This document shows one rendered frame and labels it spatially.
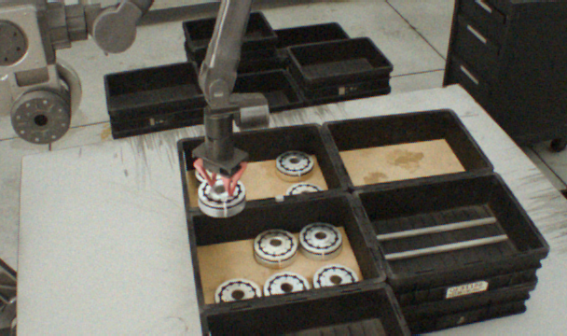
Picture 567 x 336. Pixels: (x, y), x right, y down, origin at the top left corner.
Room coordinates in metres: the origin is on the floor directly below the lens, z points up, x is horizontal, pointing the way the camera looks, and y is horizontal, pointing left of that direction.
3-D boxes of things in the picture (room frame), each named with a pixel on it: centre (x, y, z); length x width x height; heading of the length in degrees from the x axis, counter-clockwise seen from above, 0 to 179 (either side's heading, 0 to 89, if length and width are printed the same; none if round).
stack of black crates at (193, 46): (2.77, 0.25, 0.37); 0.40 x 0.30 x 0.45; 106
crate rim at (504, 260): (1.10, -0.39, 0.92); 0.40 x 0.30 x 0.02; 101
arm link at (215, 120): (1.08, 0.12, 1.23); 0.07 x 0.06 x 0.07; 106
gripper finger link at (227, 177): (1.07, 0.12, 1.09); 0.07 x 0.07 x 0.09; 56
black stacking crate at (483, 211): (1.10, -0.39, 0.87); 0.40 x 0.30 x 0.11; 101
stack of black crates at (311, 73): (2.50, -0.24, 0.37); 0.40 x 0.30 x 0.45; 106
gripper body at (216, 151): (1.08, 0.13, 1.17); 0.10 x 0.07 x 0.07; 56
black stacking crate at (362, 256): (1.03, 0.00, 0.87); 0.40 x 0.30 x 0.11; 101
